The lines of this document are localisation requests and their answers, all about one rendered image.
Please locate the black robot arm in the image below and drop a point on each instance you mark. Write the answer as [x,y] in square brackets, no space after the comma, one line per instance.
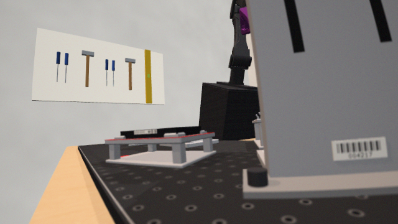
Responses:
[240,59]

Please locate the black cylinder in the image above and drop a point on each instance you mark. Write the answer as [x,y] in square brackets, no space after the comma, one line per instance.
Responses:
[257,177]

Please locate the grey rectangular frame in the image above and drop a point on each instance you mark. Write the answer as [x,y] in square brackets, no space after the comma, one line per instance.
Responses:
[192,144]

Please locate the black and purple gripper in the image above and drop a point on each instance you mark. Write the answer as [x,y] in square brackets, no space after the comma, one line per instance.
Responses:
[244,21]

